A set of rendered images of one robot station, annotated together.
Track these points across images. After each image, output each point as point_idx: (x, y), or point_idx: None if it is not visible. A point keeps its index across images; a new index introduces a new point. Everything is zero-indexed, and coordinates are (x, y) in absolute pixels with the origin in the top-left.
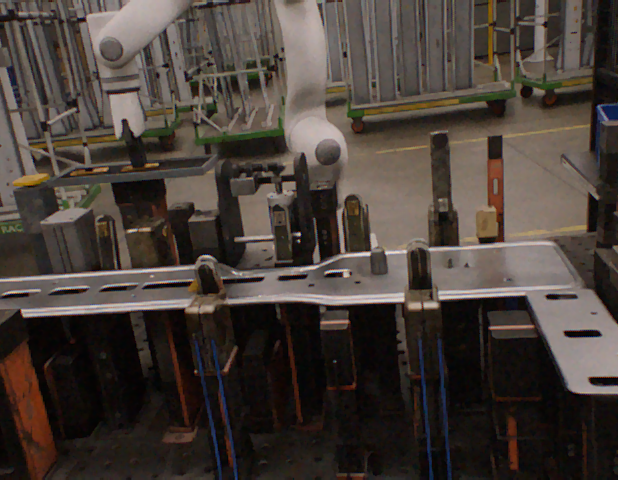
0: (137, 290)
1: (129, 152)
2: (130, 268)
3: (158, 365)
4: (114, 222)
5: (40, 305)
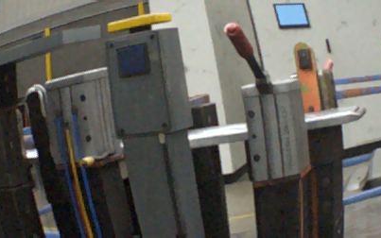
0: (27, 152)
1: None
2: (28, 154)
3: (43, 228)
4: (25, 101)
5: (119, 140)
